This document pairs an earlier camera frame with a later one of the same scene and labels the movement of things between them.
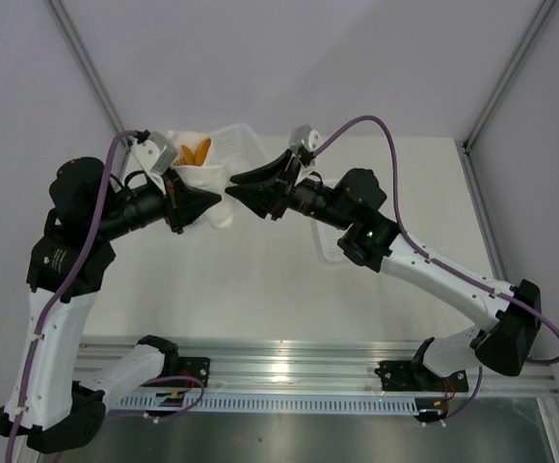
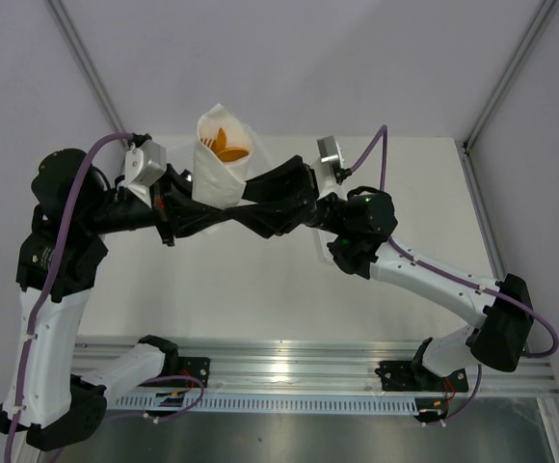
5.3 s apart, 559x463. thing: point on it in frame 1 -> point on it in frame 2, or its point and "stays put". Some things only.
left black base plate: x=187 y=366 stays put
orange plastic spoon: x=201 y=151 -> x=231 y=154
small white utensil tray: x=330 y=236 stays put
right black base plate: x=401 y=376 stays put
